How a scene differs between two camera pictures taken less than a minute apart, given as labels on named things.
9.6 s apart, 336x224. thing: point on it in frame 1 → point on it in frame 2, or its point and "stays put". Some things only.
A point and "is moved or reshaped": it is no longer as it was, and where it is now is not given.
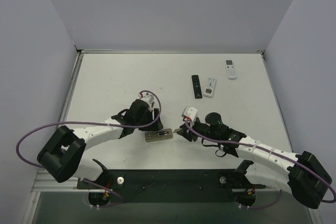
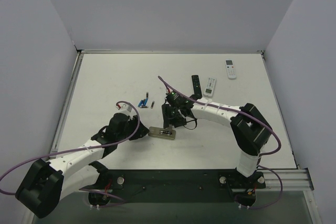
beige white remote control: [158, 135] is moved or reshaped
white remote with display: [230, 68] stays put
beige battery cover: [177, 129] → [170, 127]
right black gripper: [189, 132] → [173, 114]
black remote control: [197, 86] stays put
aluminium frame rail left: [79, 57] stays put
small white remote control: [210, 87] stays put
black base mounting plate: [171, 185] stays put
